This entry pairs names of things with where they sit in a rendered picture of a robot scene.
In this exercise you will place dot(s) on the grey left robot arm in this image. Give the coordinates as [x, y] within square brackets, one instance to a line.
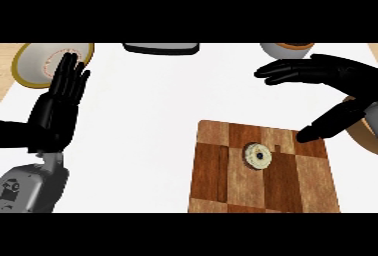
[30, 186]

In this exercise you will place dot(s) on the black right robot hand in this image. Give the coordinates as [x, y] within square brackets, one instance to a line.
[340, 75]

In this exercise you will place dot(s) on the brown checkered wooden cutting board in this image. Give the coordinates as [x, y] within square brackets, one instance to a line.
[264, 171]

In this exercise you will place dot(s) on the white plate with gold rim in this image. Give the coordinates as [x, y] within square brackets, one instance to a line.
[38, 65]

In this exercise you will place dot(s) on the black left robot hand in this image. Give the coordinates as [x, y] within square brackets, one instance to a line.
[55, 110]

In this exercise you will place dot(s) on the grey black flat appliance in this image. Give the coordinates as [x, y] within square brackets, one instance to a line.
[162, 48]

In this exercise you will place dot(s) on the grey pot with orange rim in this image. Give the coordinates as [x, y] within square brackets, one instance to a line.
[289, 49]

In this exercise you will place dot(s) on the cream frosted cupcake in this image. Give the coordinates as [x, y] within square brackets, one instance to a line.
[259, 155]

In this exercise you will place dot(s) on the brown round wooden object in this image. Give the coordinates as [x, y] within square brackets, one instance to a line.
[367, 131]

